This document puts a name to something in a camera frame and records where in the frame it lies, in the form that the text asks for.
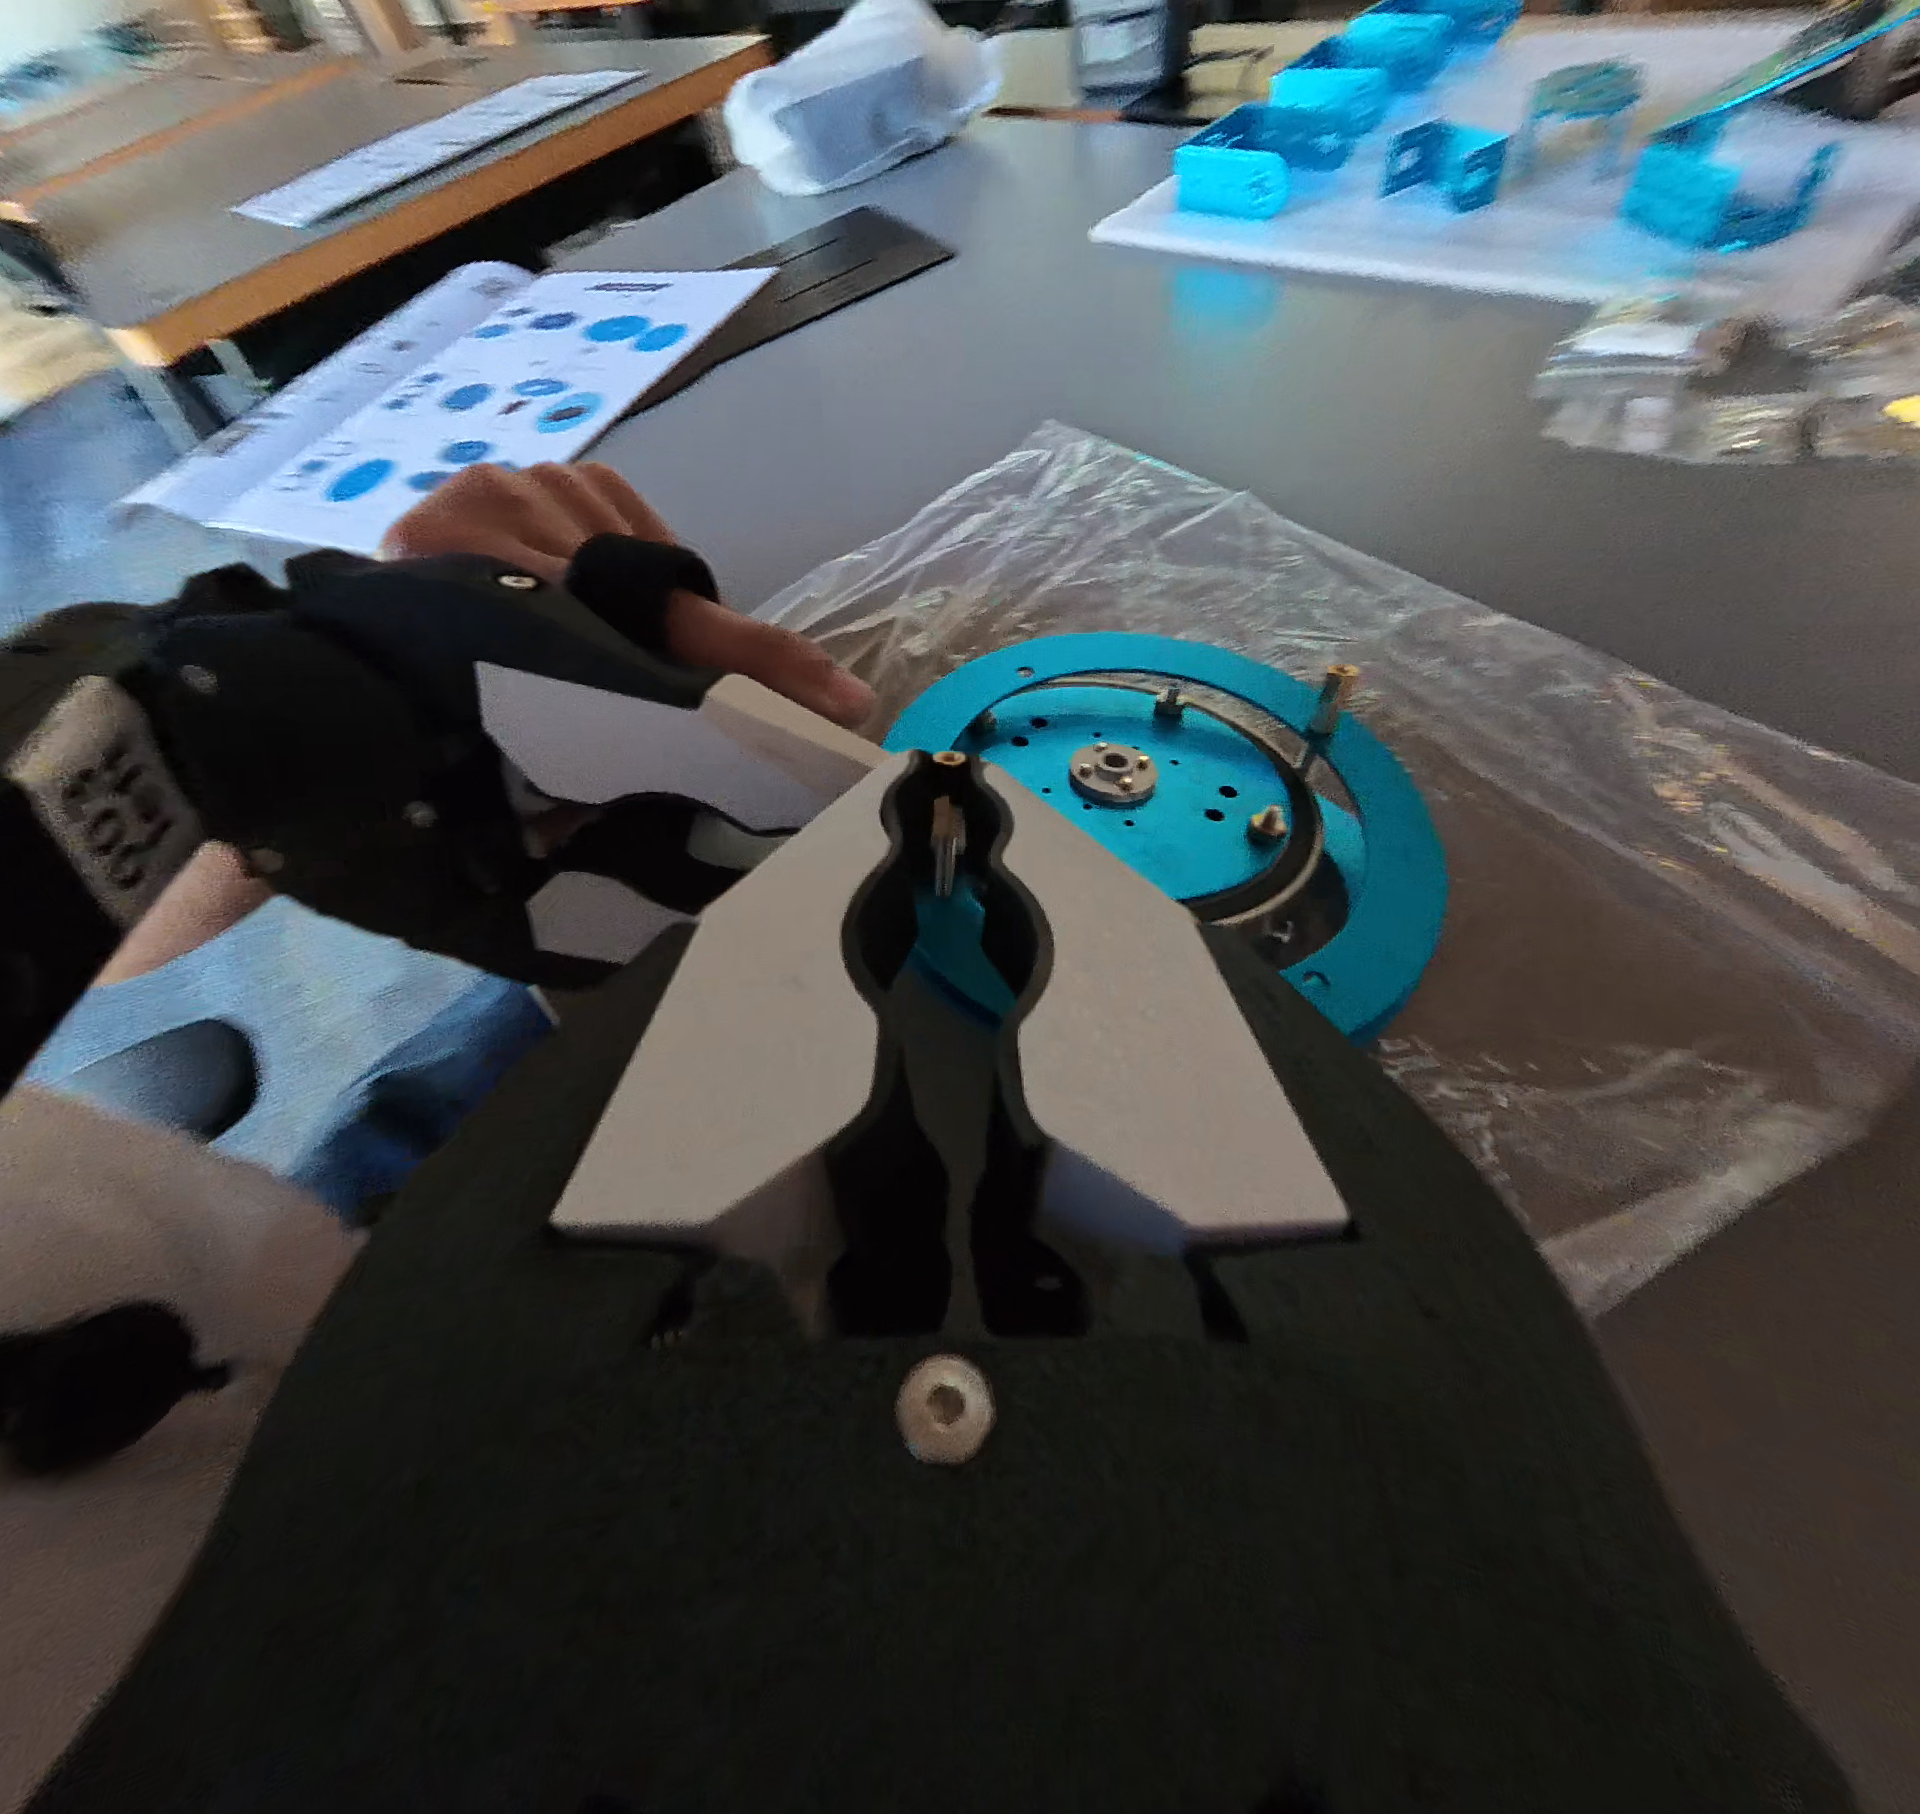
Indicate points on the wood-edged side table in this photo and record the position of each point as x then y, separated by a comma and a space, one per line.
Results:
181, 239

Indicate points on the printed instruction sheet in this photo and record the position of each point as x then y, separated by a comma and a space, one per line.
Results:
449, 403

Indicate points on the long white paper sheet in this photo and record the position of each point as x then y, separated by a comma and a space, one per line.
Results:
434, 148

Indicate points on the person's beige shirt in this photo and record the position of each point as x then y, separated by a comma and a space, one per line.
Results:
151, 1245

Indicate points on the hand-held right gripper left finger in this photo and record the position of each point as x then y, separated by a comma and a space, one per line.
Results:
736, 1078

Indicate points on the clear plastic bag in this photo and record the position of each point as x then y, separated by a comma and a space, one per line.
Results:
1576, 794

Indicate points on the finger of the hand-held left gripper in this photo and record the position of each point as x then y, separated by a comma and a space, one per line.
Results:
600, 922
629, 742

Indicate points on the pile of clear hardware bags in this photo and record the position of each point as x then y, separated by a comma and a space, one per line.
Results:
1724, 389

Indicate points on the black flat plate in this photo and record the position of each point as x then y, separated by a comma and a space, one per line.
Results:
840, 261

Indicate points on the brass standoff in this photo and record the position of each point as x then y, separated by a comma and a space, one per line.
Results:
947, 761
1336, 691

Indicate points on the black chair armrest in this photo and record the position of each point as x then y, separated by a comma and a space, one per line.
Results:
181, 1078

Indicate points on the white wrapped package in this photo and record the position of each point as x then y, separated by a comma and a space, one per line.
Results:
855, 106

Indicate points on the white flat tray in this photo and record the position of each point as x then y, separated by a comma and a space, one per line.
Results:
1425, 248

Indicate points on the set of blue metal parts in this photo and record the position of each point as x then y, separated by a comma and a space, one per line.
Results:
1230, 179

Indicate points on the dark box with pale label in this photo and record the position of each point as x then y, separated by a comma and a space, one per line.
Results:
1124, 30

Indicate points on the grey desk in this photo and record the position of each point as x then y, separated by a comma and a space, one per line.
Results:
1274, 403

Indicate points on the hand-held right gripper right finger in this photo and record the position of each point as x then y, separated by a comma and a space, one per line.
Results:
1155, 1065

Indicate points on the person's left hand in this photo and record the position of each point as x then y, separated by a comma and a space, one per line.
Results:
525, 508

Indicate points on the blue round metal turntable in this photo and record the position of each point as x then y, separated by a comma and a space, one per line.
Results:
1396, 869

